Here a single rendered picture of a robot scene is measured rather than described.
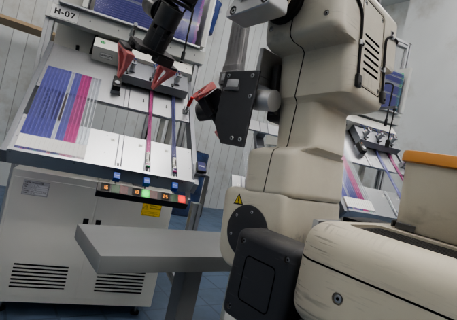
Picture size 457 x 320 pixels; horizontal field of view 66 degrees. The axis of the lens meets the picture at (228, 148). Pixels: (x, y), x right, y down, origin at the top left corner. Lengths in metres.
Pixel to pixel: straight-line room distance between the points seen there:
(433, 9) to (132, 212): 3.67
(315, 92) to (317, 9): 0.15
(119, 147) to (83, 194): 0.34
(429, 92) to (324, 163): 3.34
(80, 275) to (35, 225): 0.30
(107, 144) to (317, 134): 0.95
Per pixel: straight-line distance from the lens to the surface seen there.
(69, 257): 1.77
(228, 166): 5.53
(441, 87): 4.02
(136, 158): 1.43
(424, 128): 3.96
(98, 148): 1.43
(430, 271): 0.39
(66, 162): 1.36
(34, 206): 1.71
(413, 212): 0.56
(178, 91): 1.77
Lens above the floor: 0.86
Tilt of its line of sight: 1 degrees up
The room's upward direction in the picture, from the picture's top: 12 degrees clockwise
